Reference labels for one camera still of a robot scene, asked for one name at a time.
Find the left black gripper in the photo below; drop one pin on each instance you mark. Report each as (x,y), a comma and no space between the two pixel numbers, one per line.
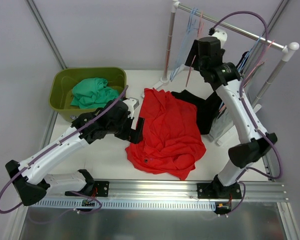
(137,133)

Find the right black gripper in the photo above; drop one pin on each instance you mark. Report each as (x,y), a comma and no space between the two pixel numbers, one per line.
(192,53)

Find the red tank top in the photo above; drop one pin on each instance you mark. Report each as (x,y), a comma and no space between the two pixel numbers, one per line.
(171,142)

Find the black tank top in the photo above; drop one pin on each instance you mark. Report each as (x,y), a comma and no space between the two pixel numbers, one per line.
(207,109)

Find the green tank top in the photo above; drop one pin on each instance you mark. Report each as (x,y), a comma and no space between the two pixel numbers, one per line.
(93,93)

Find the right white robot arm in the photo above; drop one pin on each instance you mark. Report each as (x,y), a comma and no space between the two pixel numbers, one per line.
(255,141)

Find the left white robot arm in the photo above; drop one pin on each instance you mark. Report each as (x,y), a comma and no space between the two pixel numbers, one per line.
(31,178)

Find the blue hanger with black top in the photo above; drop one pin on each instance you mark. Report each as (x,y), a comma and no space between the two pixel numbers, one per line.
(243,61)

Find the grey tank top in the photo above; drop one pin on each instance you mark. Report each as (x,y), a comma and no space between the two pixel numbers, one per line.
(220,125)

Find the olive green plastic basket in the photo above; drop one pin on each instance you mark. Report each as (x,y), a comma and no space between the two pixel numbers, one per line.
(61,91)

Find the silver white clothes rack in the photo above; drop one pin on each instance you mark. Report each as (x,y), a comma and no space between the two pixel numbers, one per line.
(236,43)

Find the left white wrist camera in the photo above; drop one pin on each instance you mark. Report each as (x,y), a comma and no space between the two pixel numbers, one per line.
(132,104)

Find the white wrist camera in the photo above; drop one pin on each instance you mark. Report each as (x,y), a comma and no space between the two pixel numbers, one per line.
(220,34)
(132,104)

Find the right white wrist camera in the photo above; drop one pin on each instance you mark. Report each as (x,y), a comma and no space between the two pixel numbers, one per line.
(220,34)

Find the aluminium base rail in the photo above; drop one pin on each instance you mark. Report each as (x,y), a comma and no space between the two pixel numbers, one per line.
(189,190)

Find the white slotted cable duct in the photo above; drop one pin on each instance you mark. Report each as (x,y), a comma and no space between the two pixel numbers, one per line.
(127,204)

